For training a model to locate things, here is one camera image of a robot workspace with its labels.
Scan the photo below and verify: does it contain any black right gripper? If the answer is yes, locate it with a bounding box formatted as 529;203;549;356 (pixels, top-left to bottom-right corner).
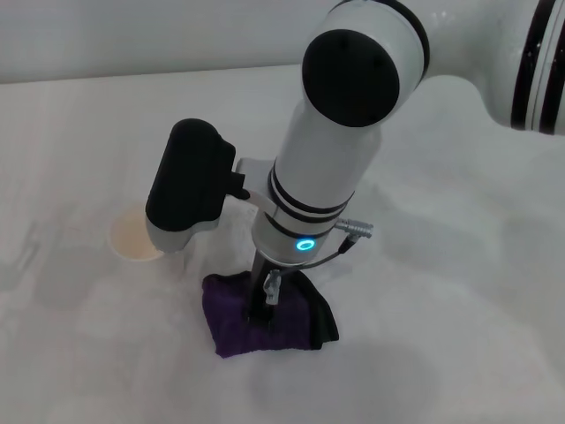
244;258;283;331

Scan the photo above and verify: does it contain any purple rag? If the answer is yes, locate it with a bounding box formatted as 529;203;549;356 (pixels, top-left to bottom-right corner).
200;270;341;360

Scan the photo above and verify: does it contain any white paper cup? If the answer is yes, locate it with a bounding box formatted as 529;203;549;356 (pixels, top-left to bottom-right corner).
107;201;186;270

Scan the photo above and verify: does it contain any thin black cable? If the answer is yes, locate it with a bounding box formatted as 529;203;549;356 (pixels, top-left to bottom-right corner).
282;237;353;271

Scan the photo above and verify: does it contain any silver cable plug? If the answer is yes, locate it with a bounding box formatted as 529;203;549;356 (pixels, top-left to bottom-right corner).
335;217;375;239

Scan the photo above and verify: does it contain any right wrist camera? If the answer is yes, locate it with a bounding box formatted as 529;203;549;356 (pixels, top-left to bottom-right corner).
144;117;249;255

